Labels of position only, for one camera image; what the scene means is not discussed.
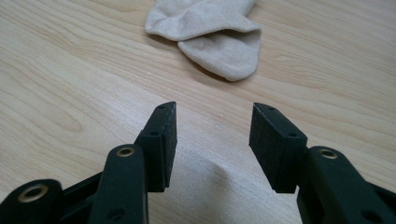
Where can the beige sock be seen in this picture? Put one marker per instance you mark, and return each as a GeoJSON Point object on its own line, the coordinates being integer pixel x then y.
{"type": "Point", "coordinates": [229, 56]}
{"type": "Point", "coordinates": [193, 17]}

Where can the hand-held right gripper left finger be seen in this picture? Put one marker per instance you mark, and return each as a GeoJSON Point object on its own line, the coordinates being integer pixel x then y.
{"type": "Point", "coordinates": [162, 146]}

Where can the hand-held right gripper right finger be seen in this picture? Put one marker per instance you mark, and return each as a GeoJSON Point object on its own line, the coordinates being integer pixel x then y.
{"type": "Point", "coordinates": [274, 149]}

